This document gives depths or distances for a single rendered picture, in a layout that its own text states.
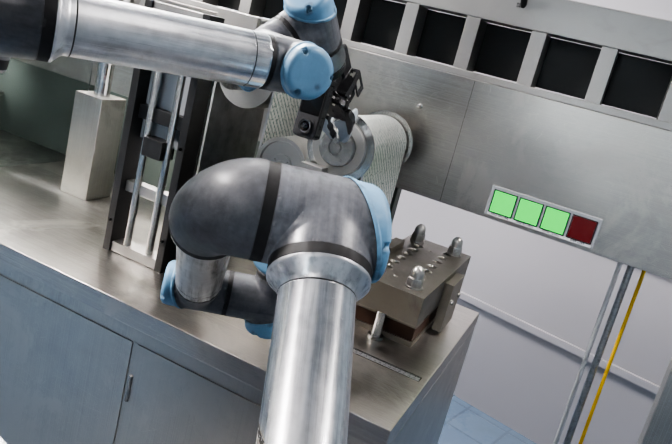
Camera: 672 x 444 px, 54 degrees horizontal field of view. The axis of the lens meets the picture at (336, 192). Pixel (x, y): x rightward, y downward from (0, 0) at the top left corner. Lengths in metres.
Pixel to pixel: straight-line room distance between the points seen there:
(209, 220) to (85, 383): 0.80
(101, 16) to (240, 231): 0.30
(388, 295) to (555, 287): 1.72
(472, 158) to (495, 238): 1.46
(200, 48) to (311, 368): 0.42
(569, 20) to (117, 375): 1.19
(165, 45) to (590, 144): 1.00
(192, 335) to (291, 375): 0.60
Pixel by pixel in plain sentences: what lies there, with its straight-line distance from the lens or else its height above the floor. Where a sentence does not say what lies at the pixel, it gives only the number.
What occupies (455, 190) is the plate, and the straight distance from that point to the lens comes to 1.61.
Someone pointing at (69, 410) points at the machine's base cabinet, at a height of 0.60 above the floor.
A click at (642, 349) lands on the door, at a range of 2.91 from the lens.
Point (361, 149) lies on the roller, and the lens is 1.31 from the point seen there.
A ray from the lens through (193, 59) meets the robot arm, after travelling 0.85.
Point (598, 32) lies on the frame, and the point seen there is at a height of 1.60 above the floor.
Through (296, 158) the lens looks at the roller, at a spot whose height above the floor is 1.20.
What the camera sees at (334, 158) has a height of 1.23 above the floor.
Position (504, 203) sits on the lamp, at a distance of 1.58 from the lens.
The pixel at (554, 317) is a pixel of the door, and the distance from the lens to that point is 2.98.
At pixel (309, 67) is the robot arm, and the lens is 0.89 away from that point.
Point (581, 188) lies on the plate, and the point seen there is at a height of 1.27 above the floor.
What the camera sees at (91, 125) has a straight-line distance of 1.79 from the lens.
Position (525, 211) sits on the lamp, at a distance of 1.57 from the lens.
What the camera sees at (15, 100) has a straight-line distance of 1.99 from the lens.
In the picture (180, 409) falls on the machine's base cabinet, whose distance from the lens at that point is 1.33.
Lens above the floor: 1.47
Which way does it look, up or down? 13 degrees down
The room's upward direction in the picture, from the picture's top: 14 degrees clockwise
